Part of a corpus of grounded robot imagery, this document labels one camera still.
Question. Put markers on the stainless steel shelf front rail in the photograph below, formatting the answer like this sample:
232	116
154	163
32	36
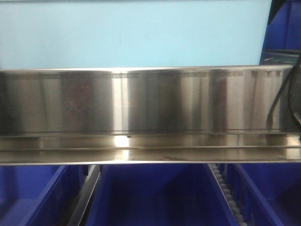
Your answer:
148	115

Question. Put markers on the steel lane divider rail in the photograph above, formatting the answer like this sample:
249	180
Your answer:
78	209

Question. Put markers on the dark blue bin lower right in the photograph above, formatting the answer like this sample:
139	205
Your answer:
267	194

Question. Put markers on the dark blue bin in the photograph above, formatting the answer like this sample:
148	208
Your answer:
38	195
159	195
267	194
282	42

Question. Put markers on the light blue plastic bin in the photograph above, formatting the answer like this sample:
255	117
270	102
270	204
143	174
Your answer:
131	33

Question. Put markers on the dark blue bin lower middle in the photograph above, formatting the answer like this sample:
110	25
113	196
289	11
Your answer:
159	195

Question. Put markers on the dark blue bin upper right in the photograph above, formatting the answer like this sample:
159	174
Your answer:
282	42

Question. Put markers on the dark blue bin lower left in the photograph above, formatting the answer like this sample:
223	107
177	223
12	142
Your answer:
38	195

